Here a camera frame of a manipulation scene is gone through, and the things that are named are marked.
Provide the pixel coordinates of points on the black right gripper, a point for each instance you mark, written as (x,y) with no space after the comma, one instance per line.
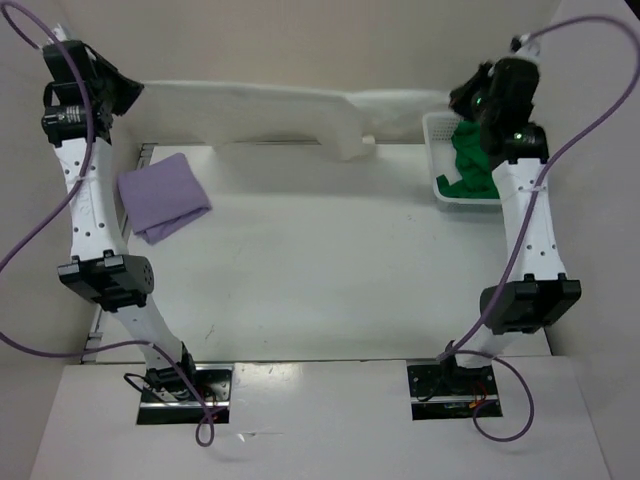
(462,94)

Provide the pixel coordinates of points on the green t shirt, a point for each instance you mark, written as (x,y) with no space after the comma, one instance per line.
(472,164)

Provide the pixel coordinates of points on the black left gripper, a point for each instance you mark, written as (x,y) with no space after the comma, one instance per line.
(129,88)

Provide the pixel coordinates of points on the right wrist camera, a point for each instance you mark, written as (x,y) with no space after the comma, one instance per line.
(525,47)

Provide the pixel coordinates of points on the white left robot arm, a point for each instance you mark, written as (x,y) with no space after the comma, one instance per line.
(102,271)

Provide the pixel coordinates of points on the white t shirt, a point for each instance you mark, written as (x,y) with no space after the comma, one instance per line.
(346,124)

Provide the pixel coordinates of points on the purple t shirt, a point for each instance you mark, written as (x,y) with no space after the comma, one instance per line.
(162,198)

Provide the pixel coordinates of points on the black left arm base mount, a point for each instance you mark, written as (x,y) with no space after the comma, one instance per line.
(158,406)

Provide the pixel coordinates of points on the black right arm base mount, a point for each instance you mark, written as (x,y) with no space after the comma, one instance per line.
(433,397)

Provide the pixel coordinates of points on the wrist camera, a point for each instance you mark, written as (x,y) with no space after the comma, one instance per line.
(525,47)
(62,32)

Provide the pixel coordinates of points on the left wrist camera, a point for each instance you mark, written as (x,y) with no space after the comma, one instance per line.
(62,32)

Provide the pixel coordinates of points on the white plastic laundry basket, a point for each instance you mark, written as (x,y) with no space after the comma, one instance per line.
(438,128)

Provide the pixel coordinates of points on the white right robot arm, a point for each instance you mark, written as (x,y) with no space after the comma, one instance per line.
(535,290)

